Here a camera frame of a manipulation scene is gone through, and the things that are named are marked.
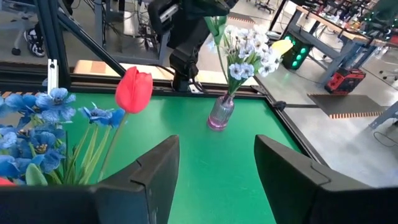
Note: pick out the person's shoe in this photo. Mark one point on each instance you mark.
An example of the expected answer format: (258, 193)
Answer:
(35, 42)

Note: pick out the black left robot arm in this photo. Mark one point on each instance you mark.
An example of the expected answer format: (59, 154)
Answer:
(186, 46)

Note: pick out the black rig strut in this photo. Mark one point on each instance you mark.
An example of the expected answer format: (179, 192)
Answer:
(93, 43)

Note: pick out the black rig upright post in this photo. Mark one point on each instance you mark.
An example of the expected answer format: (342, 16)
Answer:
(53, 31)

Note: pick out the blue flower bunch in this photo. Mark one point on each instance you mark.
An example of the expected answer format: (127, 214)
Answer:
(46, 102)

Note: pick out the green-lit computer tower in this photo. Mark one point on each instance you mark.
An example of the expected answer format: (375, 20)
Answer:
(297, 53)

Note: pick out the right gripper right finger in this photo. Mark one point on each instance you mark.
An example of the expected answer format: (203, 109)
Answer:
(311, 199)

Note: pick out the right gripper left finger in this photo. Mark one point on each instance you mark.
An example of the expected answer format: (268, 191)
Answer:
(93, 205)

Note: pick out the black table frame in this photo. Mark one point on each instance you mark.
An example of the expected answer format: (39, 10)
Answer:
(93, 85)

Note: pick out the silver frame bracket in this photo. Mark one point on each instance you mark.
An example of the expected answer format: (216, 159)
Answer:
(52, 76)

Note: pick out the red tulip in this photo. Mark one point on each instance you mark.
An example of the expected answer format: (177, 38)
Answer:
(133, 90)
(4, 181)

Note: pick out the striped floor mat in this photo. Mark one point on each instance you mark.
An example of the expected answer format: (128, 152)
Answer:
(345, 105)

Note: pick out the white flower bunch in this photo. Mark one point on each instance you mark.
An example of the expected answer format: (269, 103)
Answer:
(239, 70)

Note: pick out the wooden workbench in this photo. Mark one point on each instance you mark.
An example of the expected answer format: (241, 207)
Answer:
(339, 34)

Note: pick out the pink glass vase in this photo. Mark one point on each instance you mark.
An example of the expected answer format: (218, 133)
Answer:
(220, 112)

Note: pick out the red black tool case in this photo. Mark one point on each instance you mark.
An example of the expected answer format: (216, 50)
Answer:
(345, 81)

